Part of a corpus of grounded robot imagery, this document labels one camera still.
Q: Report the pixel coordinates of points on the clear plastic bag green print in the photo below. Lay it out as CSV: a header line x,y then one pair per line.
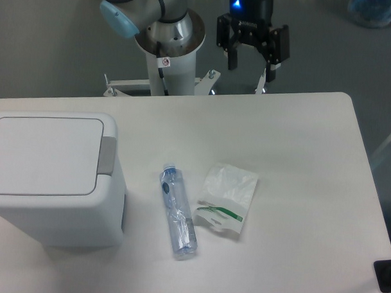
x,y
224,200

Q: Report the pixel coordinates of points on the grey lid push button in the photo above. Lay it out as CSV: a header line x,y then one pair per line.
x,y
107,155

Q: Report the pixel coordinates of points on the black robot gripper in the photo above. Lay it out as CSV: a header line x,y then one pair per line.
x,y
249,21

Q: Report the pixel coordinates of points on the clear empty plastic bottle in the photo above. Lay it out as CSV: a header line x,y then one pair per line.
x,y
180,221

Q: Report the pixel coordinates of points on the blue plastic bag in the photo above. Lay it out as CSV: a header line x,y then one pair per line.
x,y
370,13

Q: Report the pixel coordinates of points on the white trash can lid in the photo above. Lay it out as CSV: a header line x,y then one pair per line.
x,y
49,156

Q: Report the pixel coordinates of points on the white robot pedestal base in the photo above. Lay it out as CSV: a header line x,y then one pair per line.
x,y
172,62

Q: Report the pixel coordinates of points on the white trash can body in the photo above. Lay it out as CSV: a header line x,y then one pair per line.
x,y
92,220

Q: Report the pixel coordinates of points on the black device at table edge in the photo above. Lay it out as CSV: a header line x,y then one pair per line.
x,y
383,273

